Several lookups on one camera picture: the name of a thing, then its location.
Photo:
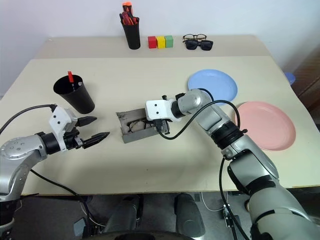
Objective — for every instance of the tall black pen cup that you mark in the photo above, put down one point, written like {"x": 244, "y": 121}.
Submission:
{"x": 131, "y": 36}

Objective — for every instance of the red cube block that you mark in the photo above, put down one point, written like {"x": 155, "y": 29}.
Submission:
{"x": 152, "y": 42}

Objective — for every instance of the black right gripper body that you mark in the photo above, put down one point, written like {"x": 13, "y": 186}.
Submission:
{"x": 163, "y": 127}

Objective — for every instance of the grey glasses case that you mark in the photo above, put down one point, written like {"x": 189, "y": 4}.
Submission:
{"x": 135, "y": 137}

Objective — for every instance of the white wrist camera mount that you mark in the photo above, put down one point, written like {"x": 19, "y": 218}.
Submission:
{"x": 157, "y": 108}
{"x": 59, "y": 117}

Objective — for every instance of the wide black cup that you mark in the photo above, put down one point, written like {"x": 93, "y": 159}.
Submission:
{"x": 80, "y": 100}

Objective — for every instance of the yellow cube block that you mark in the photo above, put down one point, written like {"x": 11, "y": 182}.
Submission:
{"x": 161, "y": 42}

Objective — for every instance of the red and black marker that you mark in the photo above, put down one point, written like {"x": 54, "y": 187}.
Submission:
{"x": 124, "y": 19}
{"x": 135, "y": 20}

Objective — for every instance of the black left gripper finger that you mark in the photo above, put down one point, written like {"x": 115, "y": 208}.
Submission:
{"x": 87, "y": 120}
{"x": 96, "y": 140}

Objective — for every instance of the green cube block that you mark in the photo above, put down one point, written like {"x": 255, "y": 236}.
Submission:
{"x": 169, "y": 41}

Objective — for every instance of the dark grey rounded shape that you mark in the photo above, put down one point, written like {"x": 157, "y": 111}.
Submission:
{"x": 123, "y": 212}
{"x": 188, "y": 215}

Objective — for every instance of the black-framed glasses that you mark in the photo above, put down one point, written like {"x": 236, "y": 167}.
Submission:
{"x": 136, "y": 125}

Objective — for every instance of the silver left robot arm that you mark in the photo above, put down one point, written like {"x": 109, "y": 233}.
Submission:
{"x": 15, "y": 155}

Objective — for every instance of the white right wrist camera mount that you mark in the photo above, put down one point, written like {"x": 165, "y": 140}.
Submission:
{"x": 157, "y": 108}

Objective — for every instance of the orange-capped marker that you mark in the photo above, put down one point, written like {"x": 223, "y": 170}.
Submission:
{"x": 127, "y": 7}

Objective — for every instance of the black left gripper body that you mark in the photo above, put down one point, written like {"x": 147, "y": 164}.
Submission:
{"x": 72, "y": 141}

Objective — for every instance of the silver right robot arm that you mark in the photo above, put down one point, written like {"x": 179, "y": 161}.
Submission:
{"x": 260, "y": 165}

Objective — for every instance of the black sunglasses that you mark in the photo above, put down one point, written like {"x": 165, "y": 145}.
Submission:
{"x": 200, "y": 45}

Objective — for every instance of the thin black-rimmed clear glasses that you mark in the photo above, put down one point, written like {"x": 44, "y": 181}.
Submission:
{"x": 190, "y": 37}

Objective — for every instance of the pink plastic plate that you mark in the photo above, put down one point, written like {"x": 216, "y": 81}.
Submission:
{"x": 267, "y": 125}

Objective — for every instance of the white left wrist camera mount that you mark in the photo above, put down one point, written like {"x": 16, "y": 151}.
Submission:
{"x": 59, "y": 117}

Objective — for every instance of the blue round stool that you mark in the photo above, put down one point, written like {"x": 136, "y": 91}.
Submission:
{"x": 290, "y": 78}

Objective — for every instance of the blue plastic plate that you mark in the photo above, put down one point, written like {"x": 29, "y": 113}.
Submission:
{"x": 217, "y": 82}

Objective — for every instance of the black marker with grey cap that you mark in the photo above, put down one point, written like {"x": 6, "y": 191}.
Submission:
{"x": 78, "y": 85}

